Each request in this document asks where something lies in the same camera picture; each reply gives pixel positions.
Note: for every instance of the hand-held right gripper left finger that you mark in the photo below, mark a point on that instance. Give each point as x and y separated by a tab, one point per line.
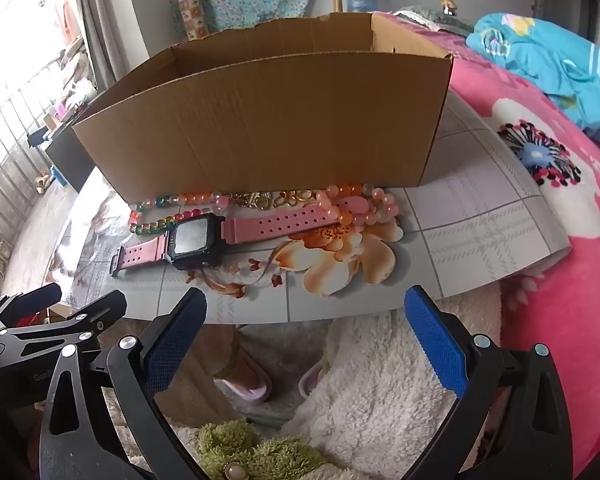
177	345

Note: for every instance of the pink and black wristwatch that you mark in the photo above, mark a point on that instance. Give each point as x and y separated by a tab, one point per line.
195	242

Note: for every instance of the dark grey panel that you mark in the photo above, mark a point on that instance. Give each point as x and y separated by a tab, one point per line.
72	160

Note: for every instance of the green plush decoration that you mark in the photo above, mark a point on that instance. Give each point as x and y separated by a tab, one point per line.
260	452

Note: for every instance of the brown cardboard box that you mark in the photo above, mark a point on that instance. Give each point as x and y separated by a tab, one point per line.
260	125

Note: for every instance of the lilac slipper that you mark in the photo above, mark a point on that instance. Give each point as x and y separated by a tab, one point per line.
245	385
312	382

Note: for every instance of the blue printed quilt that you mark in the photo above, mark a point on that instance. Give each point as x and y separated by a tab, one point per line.
555	65

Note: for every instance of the pearl button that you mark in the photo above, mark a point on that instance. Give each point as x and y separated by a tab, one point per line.
235	472

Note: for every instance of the metal balcony railing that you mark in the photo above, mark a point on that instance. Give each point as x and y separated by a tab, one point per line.
10	160

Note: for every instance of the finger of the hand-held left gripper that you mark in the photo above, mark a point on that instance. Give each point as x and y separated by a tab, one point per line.
37	297
105	307

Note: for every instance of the grey curtain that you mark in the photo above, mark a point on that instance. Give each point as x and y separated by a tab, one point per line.
97	20

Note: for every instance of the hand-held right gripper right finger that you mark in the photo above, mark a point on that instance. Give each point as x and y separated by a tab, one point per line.
435	345

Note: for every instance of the white fluffy robe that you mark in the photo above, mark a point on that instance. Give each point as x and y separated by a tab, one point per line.
380	400

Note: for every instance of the pile of gold charms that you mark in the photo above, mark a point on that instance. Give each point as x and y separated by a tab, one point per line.
260	201

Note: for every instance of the pink floral blanket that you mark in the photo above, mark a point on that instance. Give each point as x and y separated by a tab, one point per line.
505	100

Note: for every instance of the small brown figurine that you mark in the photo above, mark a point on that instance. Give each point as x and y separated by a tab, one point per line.
449	7

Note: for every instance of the green floral pillow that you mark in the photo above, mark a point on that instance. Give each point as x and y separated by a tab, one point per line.
430	20

